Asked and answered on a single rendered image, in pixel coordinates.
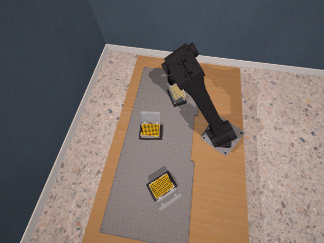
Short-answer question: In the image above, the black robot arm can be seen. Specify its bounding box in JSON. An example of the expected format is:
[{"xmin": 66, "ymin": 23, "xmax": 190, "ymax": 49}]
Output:
[{"xmin": 161, "ymin": 43, "xmax": 237, "ymax": 148}]

